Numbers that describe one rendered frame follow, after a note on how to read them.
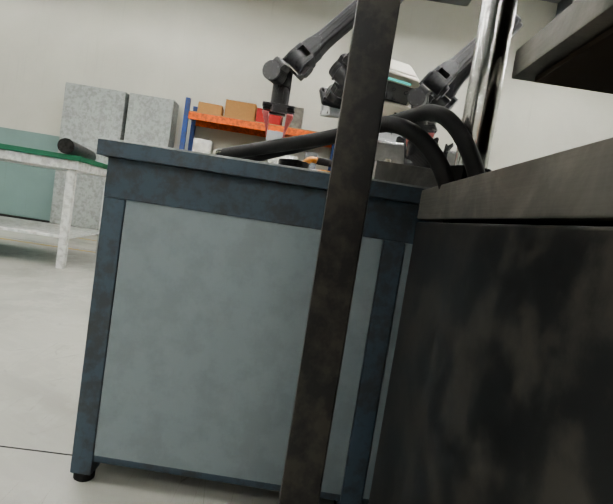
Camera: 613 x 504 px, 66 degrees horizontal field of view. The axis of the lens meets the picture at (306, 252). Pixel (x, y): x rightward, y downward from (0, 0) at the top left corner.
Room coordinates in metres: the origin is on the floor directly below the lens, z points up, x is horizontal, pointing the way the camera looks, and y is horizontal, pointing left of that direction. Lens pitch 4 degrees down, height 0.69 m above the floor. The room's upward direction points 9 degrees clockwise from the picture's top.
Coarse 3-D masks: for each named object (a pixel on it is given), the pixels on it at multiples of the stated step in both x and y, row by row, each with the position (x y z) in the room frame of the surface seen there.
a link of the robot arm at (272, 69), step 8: (264, 64) 1.42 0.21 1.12; (272, 64) 1.42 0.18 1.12; (280, 64) 1.41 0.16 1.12; (288, 64) 1.52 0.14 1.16; (264, 72) 1.42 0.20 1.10; (272, 72) 1.42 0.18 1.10; (280, 72) 1.41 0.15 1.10; (304, 72) 1.47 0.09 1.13; (272, 80) 1.42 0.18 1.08; (280, 80) 1.44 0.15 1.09
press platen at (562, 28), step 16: (576, 0) 0.66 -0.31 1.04; (592, 0) 0.62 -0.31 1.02; (608, 0) 0.58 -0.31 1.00; (560, 16) 0.70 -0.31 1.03; (576, 16) 0.65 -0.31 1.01; (592, 16) 0.61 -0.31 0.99; (608, 16) 0.59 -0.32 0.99; (544, 32) 0.75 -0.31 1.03; (560, 32) 0.69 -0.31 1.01; (576, 32) 0.65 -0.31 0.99; (592, 32) 0.64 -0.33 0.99; (528, 48) 0.80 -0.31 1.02; (544, 48) 0.73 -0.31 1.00; (560, 48) 0.70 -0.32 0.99; (576, 48) 0.69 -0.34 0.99; (528, 64) 0.79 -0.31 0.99; (544, 64) 0.77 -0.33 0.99; (528, 80) 0.85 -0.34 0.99
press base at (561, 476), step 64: (448, 256) 0.69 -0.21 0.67; (512, 256) 0.48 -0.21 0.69; (576, 256) 0.36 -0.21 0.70; (448, 320) 0.64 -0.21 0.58; (512, 320) 0.45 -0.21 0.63; (576, 320) 0.35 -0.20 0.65; (448, 384) 0.59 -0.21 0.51; (512, 384) 0.42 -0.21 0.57; (576, 384) 0.33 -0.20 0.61; (384, 448) 0.89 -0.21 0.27; (448, 448) 0.55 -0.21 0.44; (512, 448) 0.40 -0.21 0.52; (576, 448) 0.32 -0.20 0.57
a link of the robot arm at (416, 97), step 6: (420, 84) 1.60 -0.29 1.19; (414, 90) 1.53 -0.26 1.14; (420, 90) 1.52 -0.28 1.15; (426, 90) 1.52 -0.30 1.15; (444, 90) 1.58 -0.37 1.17; (408, 96) 1.54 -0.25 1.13; (414, 96) 1.53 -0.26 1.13; (420, 96) 1.53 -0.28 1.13; (426, 96) 1.55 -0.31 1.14; (438, 96) 1.58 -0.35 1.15; (414, 102) 1.53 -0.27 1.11; (420, 102) 1.53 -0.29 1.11
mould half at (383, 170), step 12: (384, 144) 1.29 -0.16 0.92; (396, 144) 1.29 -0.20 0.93; (384, 156) 1.29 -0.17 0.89; (396, 156) 1.29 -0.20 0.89; (384, 168) 1.17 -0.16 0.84; (396, 168) 1.17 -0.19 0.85; (408, 168) 1.17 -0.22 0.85; (420, 168) 1.17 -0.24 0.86; (384, 180) 1.17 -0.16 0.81; (396, 180) 1.17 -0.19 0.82; (408, 180) 1.17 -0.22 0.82; (420, 180) 1.17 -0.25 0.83; (432, 180) 1.16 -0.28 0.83
